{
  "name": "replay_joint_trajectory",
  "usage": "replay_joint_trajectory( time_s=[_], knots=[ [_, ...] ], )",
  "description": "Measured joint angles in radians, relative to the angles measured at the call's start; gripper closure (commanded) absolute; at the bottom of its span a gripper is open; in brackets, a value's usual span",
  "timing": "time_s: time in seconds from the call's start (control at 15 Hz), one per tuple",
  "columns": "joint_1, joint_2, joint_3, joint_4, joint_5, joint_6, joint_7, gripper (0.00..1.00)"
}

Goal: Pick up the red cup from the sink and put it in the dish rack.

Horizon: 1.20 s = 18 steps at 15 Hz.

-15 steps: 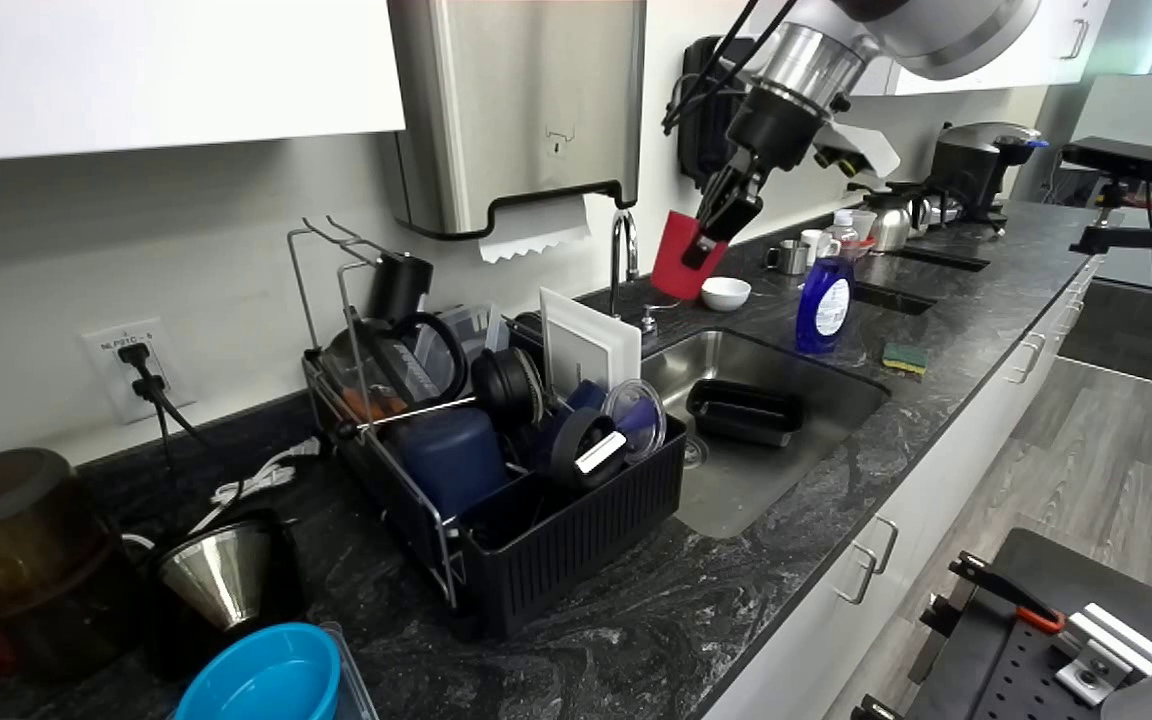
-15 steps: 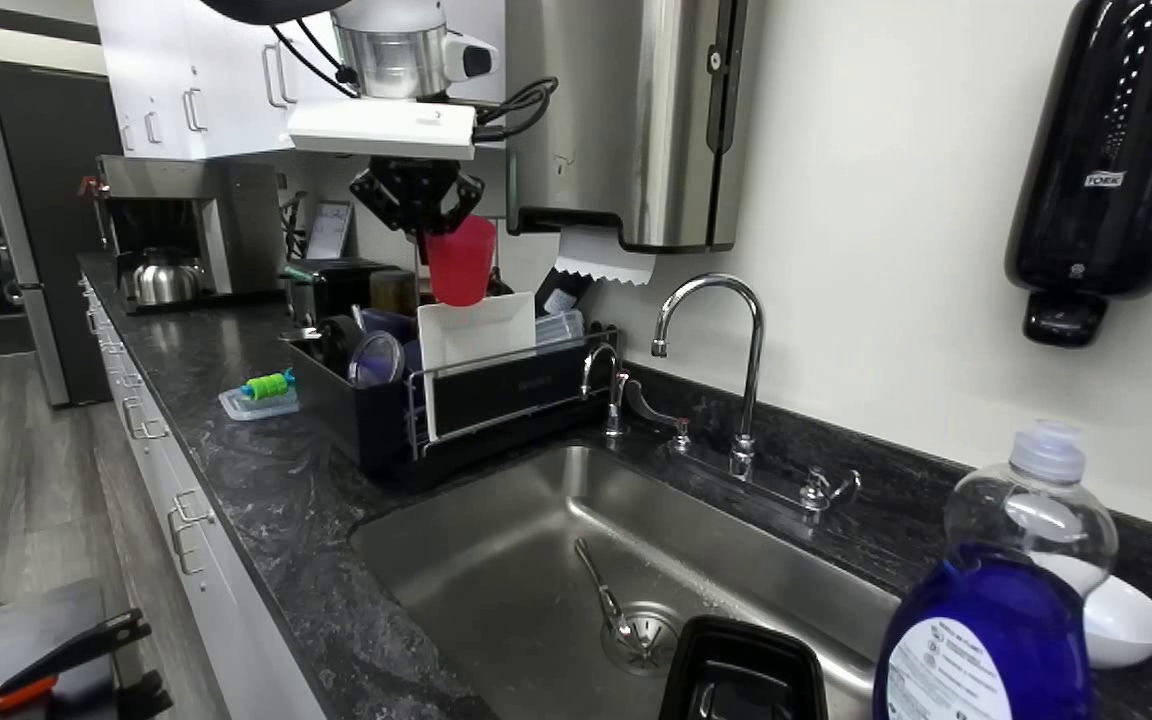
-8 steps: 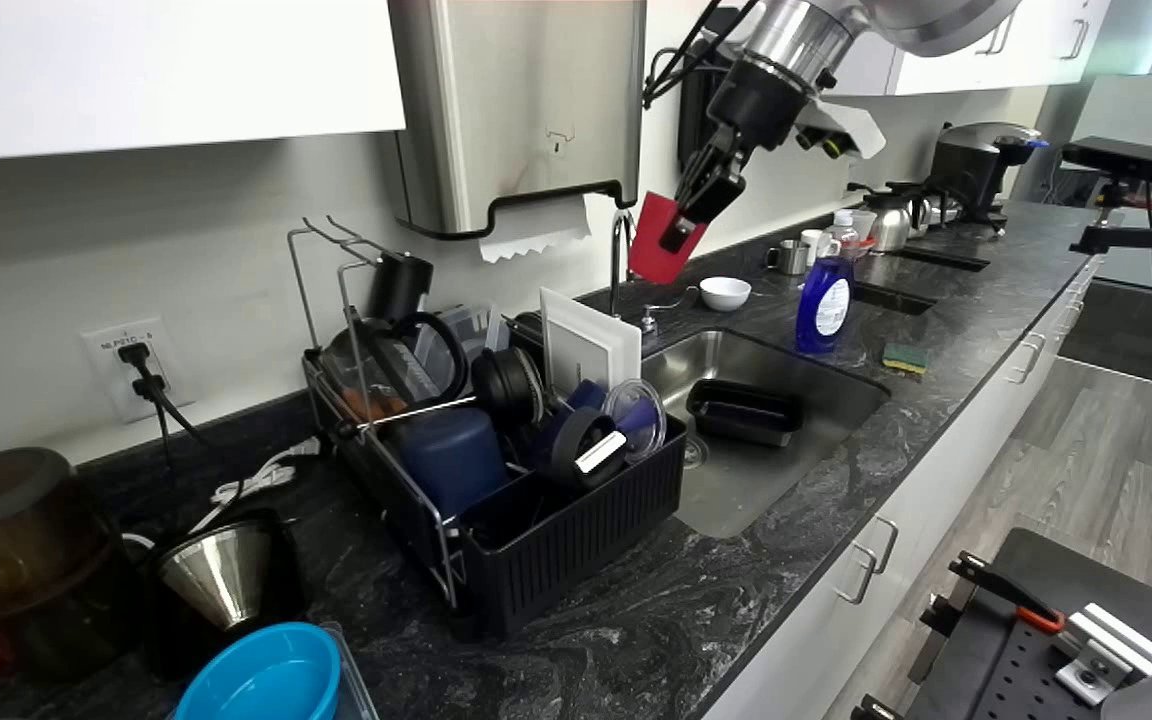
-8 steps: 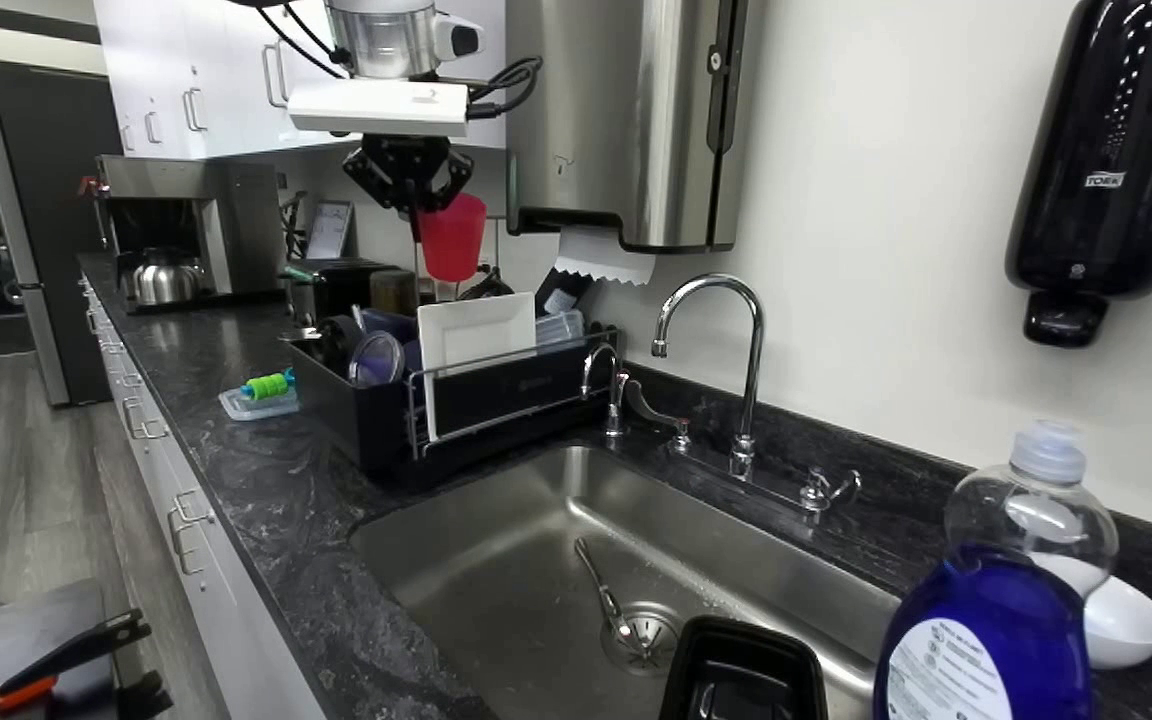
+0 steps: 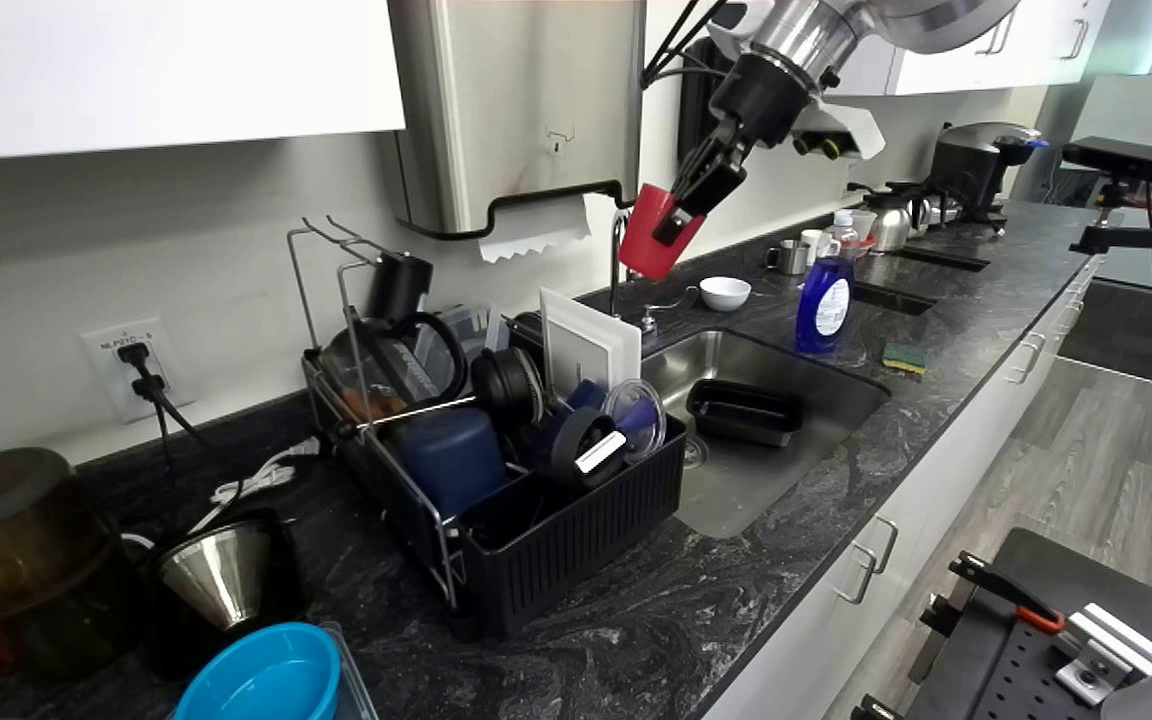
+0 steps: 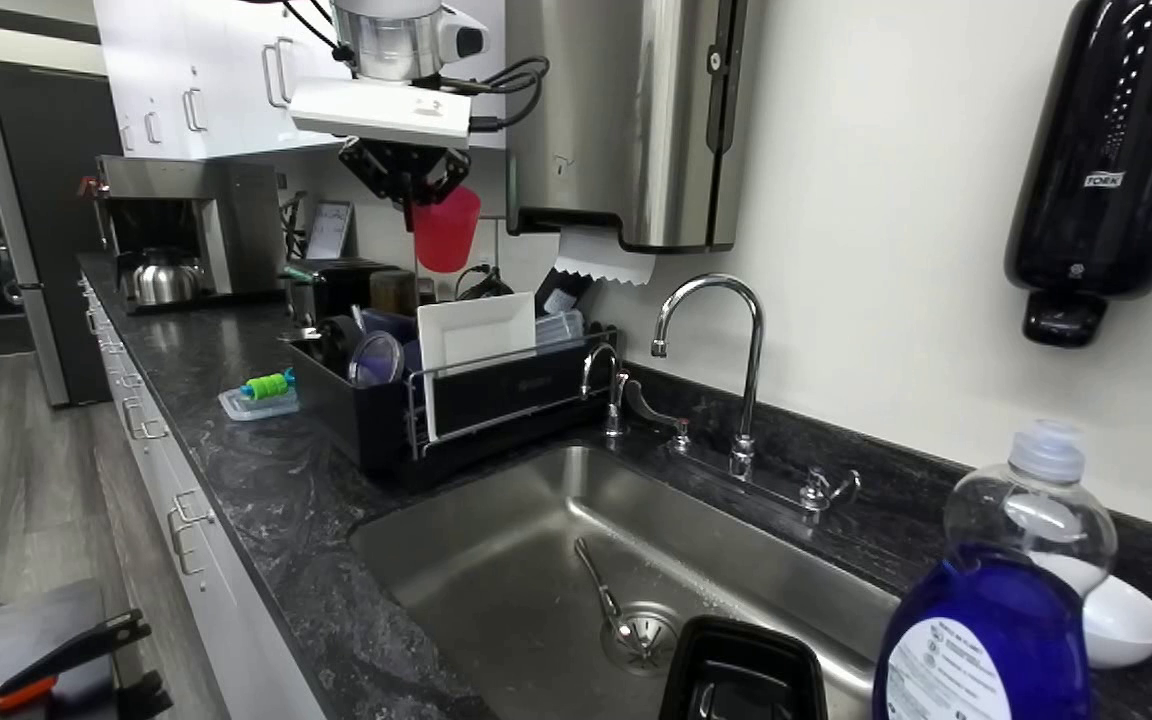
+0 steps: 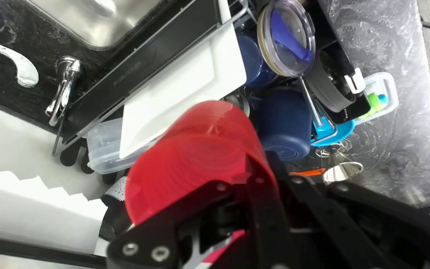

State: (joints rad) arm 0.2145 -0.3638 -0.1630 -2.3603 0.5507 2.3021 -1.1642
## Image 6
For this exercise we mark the chrome sink faucet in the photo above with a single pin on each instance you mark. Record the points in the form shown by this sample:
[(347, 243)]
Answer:
[(728, 440)]

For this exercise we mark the stainless steel sink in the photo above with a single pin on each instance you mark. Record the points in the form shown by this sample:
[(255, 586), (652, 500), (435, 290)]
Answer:
[(512, 569)]

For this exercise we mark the red handled tool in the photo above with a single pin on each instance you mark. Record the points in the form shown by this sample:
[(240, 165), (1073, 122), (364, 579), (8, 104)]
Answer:
[(38, 682)]

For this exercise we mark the white upper cabinet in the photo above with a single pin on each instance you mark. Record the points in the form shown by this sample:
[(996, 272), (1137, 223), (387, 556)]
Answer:
[(212, 78)]

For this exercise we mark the black dish rack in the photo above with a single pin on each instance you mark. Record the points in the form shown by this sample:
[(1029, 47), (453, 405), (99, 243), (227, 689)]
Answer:
[(487, 409)]

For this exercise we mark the red plastic cup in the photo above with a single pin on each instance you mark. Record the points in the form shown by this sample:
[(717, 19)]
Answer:
[(444, 231)]

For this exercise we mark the blue dish soap bottle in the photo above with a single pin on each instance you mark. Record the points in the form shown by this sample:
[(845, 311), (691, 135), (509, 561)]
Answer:
[(996, 626)]

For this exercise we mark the black plastic tray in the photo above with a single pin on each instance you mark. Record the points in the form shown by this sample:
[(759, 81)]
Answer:
[(728, 670)]

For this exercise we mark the steel paper towel dispenser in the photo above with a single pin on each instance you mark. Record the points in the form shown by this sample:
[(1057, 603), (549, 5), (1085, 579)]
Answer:
[(640, 129)]

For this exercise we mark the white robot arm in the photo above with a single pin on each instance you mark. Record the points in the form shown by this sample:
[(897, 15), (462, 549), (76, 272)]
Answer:
[(405, 43)]

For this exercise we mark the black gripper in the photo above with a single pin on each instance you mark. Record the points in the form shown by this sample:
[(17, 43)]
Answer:
[(405, 173)]

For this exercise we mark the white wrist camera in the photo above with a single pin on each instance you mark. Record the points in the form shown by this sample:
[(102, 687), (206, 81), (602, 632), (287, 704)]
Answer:
[(383, 110)]

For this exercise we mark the black soap dispenser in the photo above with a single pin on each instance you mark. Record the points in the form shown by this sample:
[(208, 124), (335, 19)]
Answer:
[(1081, 231)]

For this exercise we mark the green yellow sponge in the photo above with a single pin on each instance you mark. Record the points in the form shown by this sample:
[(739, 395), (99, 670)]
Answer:
[(262, 398)]

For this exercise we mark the clear glass bowl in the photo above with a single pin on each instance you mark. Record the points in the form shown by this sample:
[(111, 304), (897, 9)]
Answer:
[(378, 356)]

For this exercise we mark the white square plate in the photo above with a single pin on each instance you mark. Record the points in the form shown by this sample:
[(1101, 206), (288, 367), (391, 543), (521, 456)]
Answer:
[(457, 332)]

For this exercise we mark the steel sink drain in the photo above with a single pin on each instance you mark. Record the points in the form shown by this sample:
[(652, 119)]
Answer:
[(639, 632)]

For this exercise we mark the small white bowl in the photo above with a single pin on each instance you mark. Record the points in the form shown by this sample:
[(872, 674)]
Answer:
[(1117, 626)]

